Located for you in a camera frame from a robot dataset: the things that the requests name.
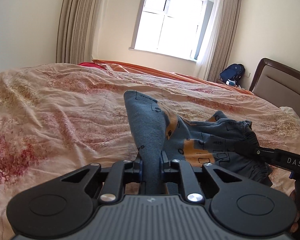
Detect beige curtain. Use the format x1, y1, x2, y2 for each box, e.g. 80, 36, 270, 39
194, 0, 242, 82
56, 0, 108, 64

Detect red pillow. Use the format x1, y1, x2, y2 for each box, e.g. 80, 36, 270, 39
79, 62, 104, 69

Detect pink floral bed quilt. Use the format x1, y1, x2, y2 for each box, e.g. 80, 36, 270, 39
0, 63, 300, 239

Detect white cloth near headboard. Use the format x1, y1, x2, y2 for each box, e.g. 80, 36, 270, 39
279, 106, 300, 124

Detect orange bed sheet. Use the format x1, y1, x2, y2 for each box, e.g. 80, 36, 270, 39
92, 59, 254, 95

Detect blue backpack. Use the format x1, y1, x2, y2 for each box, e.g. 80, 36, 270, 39
220, 63, 245, 83

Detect brown padded headboard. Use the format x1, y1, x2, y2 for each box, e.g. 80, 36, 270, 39
249, 58, 300, 117

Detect left beige curtain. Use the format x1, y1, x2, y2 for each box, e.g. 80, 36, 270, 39
56, 0, 108, 64

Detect blue patterned children's pants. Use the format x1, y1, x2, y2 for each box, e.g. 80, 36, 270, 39
123, 90, 272, 194

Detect right beige curtain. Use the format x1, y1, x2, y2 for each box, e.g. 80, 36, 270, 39
194, 0, 242, 82

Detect white framed window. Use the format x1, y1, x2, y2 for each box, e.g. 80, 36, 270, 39
132, 0, 215, 61

